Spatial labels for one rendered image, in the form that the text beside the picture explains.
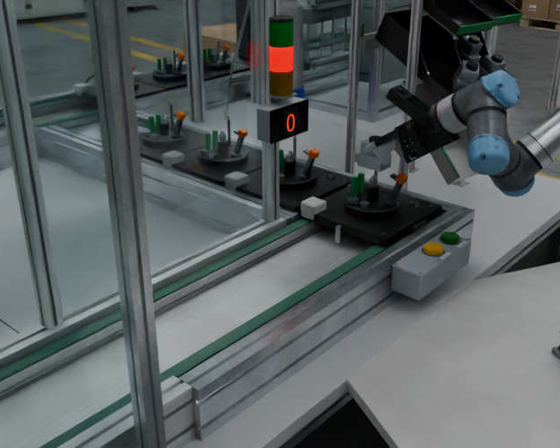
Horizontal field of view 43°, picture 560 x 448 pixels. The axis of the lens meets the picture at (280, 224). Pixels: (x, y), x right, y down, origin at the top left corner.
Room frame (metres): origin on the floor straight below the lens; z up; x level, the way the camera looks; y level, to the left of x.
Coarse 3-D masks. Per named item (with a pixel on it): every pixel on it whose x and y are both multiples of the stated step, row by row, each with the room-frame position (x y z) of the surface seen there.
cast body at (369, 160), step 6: (372, 138) 1.51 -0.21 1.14; (378, 138) 1.51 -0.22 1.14; (366, 144) 1.51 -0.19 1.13; (360, 156) 1.51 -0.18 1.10; (366, 156) 1.50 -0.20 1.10; (372, 156) 1.49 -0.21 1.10; (390, 156) 1.51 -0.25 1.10; (360, 162) 1.51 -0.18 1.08; (366, 162) 1.50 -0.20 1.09; (372, 162) 1.49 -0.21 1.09; (378, 162) 1.48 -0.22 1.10; (390, 162) 1.51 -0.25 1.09; (372, 168) 1.49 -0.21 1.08; (378, 168) 1.48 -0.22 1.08; (384, 168) 1.49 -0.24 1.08
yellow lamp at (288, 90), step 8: (272, 72) 1.44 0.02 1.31; (280, 72) 1.43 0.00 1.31; (288, 72) 1.43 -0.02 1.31; (272, 80) 1.43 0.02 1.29; (280, 80) 1.43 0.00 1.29; (288, 80) 1.43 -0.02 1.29; (272, 88) 1.43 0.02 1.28; (280, 88) 1.43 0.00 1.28; (288, 88) 1.43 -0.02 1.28; (280, 96) 1.43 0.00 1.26
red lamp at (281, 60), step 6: (270, 48) 1.44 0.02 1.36; (276, 48) 1.43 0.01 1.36; (282, 48) 1.43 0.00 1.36; (288, 48) 1.43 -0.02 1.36; (270, 54) 1.44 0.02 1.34; (276, 54) 1.43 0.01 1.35; (282, 54) 1.43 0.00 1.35; (288, 54) 1.43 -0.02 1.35; (270, 60) 1.44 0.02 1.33; (276, 60) 1.43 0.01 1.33; (282, 60) 1.43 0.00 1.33; (288, 60) 1.43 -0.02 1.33; (270, 66) 1.44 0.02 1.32; (276, 66) 1.43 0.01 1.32; (282, 66) 1.43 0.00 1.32; (288, 66) 1.43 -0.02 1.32
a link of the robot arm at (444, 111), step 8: (448, 96) 1.39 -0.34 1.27; (440, 104) 1.39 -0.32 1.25; (448, 104) 1.37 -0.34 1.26; (440, 112) 1.37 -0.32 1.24; (448, 112) 1.36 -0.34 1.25; (440, 120) 1.37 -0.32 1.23; (448, 120) 1.36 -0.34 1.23; (456, 120) 1.35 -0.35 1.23; (448, 128) 1.37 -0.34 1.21; (456, 128) 1.36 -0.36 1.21; (464, 128) 1.36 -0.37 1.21
